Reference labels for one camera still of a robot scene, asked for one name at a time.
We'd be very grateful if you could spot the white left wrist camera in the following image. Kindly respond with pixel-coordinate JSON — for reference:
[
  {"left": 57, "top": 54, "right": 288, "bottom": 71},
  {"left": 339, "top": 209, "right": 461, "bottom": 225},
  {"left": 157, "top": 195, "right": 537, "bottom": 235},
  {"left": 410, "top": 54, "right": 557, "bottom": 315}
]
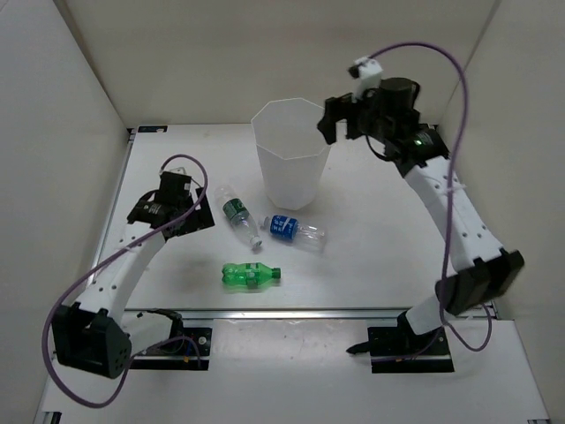
[{"left": 159, "top": 166, "right": 187, "bottom": 178}]

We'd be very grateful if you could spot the clear bottle blue label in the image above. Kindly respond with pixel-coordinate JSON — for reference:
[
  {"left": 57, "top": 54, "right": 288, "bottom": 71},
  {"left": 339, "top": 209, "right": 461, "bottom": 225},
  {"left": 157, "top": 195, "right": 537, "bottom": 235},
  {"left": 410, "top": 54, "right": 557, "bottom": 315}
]
[{"left": 259, "top": 215, "right": 327, "bottom": 254}]

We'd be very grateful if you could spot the clear bottle green label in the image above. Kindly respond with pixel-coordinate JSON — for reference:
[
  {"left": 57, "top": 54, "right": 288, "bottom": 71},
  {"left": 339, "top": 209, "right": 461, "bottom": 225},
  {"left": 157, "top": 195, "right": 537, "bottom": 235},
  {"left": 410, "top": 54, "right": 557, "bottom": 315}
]
[{"left": 215, "top": 185, "right": 262, "bottom": 251}]

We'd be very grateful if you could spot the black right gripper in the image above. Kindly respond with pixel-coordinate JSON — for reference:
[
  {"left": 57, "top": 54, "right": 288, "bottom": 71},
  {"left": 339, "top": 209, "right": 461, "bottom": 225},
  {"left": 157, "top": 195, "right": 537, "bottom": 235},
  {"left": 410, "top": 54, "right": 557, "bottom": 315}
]
[{"left": 320, "top": 82, "right": 395, "bottom": 145}]

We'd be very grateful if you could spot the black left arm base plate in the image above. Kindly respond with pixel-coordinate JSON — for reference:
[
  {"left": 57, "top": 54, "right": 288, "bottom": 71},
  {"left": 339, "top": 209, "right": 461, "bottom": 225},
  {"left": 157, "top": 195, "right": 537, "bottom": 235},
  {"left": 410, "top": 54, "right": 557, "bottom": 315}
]
[{"left": 131, "top": 326, "right": 213, "bottom": 371}]

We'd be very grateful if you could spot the green plastic soda bottle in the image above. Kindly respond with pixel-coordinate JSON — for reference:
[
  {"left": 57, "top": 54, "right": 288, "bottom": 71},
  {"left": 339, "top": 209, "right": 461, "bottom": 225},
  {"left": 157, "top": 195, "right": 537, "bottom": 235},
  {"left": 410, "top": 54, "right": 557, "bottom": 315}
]
[{"left": 222, "top": 262, "right": 282, "bottom": 291}]

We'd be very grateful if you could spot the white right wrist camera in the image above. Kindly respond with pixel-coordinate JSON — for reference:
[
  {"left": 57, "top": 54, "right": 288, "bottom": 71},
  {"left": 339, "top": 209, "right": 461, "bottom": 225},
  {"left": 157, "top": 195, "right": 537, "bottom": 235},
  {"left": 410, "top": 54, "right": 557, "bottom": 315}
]
[{"left": 348, "top": 57, "right": 383, "bottom": 100}]

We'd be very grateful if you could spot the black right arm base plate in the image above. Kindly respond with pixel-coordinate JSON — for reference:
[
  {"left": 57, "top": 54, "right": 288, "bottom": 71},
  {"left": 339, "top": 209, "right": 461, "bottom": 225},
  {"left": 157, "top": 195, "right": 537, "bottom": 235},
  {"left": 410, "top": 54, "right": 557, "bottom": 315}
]
[{"left": 346, "top": 326, "right": 455, "bottom": 374}]

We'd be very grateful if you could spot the dark left table sticker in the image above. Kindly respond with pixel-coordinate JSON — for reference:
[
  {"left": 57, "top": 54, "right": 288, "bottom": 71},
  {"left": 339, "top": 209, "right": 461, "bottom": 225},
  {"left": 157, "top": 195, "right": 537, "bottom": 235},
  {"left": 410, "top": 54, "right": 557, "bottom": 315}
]
[{"left": 137, "top": 125, "right": 168, "bottom": 133}]

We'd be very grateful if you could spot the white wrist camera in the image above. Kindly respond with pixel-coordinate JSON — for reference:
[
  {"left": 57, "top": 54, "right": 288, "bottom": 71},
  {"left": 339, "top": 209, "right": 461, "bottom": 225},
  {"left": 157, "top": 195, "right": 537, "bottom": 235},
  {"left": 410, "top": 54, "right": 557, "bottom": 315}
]
[
  {"left": 159, "top": 166, "right": 187, "bottom": 178},
  {"left": 348, "top": 57, "right": 383, "bottom": 100}
]

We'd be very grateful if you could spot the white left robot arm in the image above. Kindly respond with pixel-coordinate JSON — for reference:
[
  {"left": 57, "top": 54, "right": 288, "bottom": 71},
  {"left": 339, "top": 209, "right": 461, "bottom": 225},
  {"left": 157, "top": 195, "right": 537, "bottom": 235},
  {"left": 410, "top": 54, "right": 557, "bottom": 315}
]
[{"left": 51, "top": 170, "right": 215, "bottom": 379}]

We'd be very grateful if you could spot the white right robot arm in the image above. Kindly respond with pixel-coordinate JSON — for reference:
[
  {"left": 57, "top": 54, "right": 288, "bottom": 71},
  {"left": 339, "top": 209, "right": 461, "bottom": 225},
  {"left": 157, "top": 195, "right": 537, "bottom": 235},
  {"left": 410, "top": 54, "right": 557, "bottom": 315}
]
[{"left": 317, "top": 78, "right": 524, "bottom": 353}]

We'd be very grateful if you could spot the white octagonal plastic bin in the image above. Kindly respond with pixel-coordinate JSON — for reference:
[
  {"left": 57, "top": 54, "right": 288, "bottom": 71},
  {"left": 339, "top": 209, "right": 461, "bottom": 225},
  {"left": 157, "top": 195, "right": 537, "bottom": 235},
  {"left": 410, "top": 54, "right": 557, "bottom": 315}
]
[{"left": 252, "top": 98, "right": 330, "bottom": 210}]

